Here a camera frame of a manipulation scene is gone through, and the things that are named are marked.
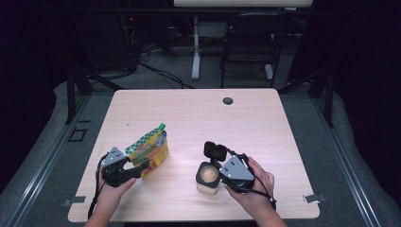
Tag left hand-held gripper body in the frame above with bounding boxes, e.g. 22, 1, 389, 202
100, 147, 142, 187

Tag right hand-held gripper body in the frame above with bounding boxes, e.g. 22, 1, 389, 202
218, 152, 255, 194

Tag yellow green checked seasoning pouch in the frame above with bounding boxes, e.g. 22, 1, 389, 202
125, 122, 169, 180

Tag clear seasoning jar black lid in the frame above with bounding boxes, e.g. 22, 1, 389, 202
195, 141, 229, 196

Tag person's left hand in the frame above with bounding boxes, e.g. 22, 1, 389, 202
96, 166, 137, 206

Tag person's right hand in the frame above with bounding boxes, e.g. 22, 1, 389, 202
223, 156, 275, 218

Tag grey tape strip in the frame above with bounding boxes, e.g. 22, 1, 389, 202
61, 196, 87, 207
303, 193, 327, 204

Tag black metal stand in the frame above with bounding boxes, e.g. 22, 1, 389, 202
64, 67, 124, 125
277, 67, 335, 129

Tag white desk leg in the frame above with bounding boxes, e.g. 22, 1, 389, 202
191, 15, 202, 81

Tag dark computer tower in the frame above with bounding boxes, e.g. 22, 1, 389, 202
72, 12, 140, 72

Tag black folding chair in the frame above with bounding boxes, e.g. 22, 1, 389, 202
219, 12, 292, 89

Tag white desk top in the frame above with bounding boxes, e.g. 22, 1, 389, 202
173, 0, 314, 9

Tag left hand-held gripper black cable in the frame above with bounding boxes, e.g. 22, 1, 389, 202
88, 154, 110, 220

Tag hand-held gripper black cable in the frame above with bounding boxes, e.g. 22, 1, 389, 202
249, 157, 278, 211
88, 154, 110, 220

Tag right hand-held gripper black cable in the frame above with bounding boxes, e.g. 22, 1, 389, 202
249, 157, 278, 211

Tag aluminium floor rail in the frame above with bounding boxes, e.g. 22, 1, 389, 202
310, 94, 382, 227
6, 94, 93, 227

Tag black floor cables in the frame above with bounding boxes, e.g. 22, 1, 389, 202
138, 44, 197, 90

